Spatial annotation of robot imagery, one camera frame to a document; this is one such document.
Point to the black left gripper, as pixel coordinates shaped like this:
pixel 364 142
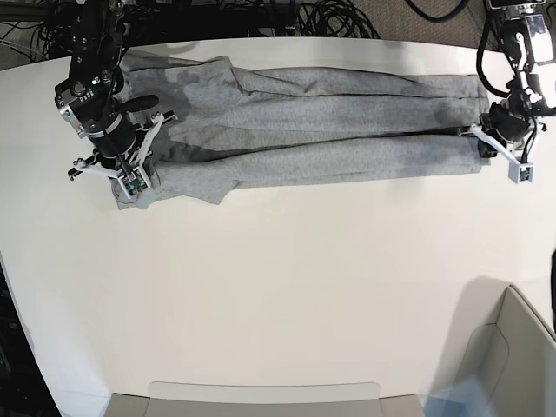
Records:
pixel 507 128

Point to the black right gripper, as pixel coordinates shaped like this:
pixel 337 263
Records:
pixel 108 127

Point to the grey T-shirt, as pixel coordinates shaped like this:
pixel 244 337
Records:
pixel 238 128

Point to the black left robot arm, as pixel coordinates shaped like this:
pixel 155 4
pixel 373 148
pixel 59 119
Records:
pixel 525 40

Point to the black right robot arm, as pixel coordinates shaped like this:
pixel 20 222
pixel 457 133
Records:
pixel 87 100

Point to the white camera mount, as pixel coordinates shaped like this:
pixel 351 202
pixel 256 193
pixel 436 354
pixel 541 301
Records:
pixel 520 169
pixel 137 180

